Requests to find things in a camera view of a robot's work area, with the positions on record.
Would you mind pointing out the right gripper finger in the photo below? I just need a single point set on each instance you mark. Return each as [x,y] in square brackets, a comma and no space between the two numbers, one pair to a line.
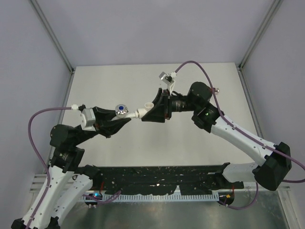
[158,102]
[155,116]

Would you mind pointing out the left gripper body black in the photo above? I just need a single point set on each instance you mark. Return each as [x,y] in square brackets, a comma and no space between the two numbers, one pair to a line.
[99,122]

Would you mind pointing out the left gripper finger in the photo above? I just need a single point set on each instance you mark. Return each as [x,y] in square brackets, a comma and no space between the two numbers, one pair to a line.
[104,114]
[113,127]

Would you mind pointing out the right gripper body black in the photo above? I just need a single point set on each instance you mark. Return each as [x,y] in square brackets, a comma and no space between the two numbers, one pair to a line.
[167,105]

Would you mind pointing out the white elbow pipe fitting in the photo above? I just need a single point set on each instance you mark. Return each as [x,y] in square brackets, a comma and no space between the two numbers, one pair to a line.
[141,112]

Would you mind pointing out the white water faucet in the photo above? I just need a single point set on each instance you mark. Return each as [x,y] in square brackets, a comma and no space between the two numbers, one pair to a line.
[123,112]

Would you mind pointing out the red faucet with elbow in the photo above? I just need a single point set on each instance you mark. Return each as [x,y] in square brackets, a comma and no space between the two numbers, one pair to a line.
[215,90]

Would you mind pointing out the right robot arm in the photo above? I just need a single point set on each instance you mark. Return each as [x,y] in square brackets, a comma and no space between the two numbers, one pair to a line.
[270,161]

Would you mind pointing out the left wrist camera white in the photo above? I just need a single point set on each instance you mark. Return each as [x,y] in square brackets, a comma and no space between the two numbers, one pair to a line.
[87,117]

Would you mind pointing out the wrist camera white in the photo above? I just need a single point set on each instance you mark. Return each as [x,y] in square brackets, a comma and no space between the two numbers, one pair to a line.
[169,80]
[87,117]

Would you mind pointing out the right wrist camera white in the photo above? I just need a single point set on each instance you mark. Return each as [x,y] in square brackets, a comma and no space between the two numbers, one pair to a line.
[169,80]

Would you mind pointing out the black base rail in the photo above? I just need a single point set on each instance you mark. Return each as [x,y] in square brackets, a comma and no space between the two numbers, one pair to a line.
[162,180]

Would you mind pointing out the white slotted cable duct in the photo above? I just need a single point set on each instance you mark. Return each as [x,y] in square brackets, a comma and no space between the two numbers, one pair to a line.
[176,197]

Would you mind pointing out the left aluminium frame post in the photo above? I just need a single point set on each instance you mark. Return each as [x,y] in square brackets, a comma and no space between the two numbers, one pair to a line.
[50,32]

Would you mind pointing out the aluminium frame post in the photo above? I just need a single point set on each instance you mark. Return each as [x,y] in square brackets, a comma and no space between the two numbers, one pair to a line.
[50,32]
[266,21]

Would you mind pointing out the right aluminium frame post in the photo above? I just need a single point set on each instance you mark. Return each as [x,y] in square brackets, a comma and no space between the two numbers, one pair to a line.
[266,21]

